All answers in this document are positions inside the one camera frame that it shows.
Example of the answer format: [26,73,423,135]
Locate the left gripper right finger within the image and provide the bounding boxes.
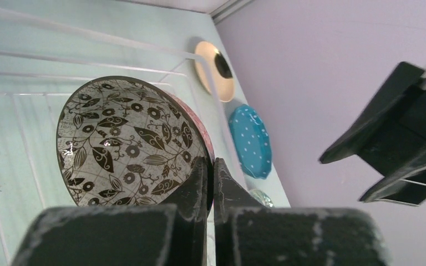
[212,158,389,265]

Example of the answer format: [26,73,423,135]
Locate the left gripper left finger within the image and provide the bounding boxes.
[11,158,208,265]

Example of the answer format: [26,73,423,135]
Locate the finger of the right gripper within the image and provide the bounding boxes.
[358,140,426,207]
[319,62,426,164]

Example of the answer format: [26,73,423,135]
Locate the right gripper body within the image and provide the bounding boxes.
[356,72,426,176]

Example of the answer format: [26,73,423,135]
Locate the blue polka dot plate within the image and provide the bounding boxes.
[229,104,272,180]

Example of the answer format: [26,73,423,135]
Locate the red patterned bowl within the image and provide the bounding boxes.
[56,76,212,207]

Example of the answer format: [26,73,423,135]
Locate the cream plate with black spot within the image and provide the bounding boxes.
[195,41,235,103]

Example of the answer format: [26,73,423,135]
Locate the white rimmed teal plate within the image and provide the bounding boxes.
[248,188,274,208]

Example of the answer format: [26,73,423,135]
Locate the white wire dish rack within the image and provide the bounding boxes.
[0,3,243,258]

